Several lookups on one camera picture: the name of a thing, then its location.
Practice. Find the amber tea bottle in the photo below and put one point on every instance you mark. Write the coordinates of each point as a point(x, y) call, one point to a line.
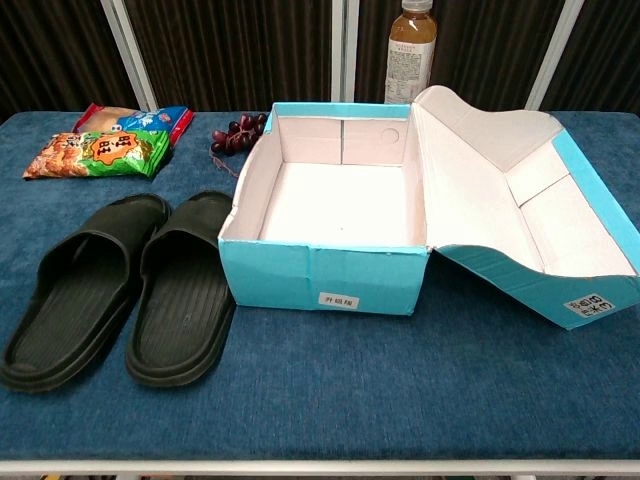
point(410, 55)

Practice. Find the dark ribbed partition panel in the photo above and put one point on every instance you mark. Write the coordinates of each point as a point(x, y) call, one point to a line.
point(240, 50)
point(610, 50)
point(50, 50)
point(480, 45)

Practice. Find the dark red grape bunch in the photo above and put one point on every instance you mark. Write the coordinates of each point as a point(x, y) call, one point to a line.
point(235, 135)

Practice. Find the blue red snack bag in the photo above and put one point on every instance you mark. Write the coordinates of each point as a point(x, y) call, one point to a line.
point(150, 119)

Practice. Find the black rubber slipper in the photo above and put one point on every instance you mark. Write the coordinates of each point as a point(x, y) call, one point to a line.
point(65, 320)
point(185, 300)

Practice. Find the white table frame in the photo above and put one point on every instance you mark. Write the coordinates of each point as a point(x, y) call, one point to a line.
point(320, 467)

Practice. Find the light blue shoe box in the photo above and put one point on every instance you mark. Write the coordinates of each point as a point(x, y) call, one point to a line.
point(360, 285)

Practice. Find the green orange snack bag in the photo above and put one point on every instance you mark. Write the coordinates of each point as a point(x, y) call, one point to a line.
point(100, 155)

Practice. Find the white aluminium post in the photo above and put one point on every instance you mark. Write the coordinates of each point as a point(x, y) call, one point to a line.
point(555, 50)
point(346, 50)
point(127, 50)

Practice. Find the blue table cloth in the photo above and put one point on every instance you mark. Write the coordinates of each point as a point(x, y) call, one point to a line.
point(320, 390)

